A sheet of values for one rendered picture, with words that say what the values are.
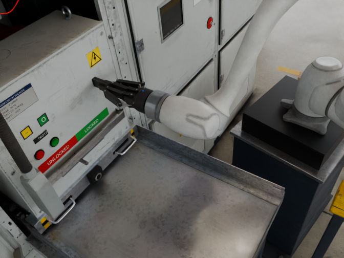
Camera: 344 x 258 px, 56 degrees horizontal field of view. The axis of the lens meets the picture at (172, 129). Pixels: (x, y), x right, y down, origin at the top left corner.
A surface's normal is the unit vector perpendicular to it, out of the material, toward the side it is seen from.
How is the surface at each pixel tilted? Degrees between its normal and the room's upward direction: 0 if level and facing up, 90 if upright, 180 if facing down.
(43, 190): 90
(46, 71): 90
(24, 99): 90
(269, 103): 3
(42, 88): 90
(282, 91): 3
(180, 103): 7
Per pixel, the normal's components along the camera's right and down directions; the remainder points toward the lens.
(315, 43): -0.09, -0.70
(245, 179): -0.55, 0.62
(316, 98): -0.82, 0.39
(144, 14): 0.83, 0.34
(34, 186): 0.68, -0.04
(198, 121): -0.22, -0.06
